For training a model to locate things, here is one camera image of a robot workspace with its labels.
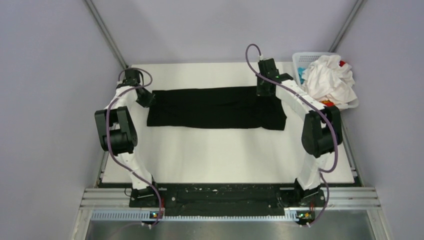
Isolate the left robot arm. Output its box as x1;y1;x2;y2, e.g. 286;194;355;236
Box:
94;67;163;209

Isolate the black t shirt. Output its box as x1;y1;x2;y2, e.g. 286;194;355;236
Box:
146;86;287;131

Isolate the white crumpled t shirt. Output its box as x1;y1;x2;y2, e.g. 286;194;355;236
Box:
301;54;358;106

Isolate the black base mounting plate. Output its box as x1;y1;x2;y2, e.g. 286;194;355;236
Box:
129;183;325;217

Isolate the white cable duct strip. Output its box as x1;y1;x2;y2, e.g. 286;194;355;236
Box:
91;210;299;222

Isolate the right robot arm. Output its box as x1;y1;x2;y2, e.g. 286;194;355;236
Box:
256;56;343;206

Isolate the blue garment in basket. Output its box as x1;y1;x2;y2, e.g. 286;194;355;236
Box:
297;67;306;85

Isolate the white perforated laundry basket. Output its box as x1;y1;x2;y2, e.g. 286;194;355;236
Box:
292;52;359;110

